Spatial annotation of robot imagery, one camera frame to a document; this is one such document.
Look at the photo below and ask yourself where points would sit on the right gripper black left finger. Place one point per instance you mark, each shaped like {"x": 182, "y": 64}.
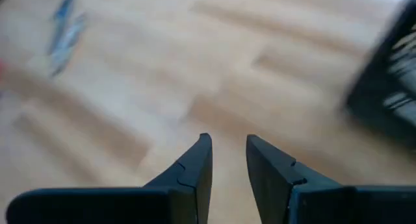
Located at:
{"x": 130, "y": 204}

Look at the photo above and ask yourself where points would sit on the black plastic basket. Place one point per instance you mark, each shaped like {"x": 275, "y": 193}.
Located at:
{"x": 367, "y": 97}

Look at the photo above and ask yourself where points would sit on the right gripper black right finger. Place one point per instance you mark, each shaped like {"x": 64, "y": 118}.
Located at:
{"x": 308, "y": 201}

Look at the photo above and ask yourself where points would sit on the grey crayon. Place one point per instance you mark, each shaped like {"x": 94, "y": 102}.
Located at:
{"x": 71, "y": 39}

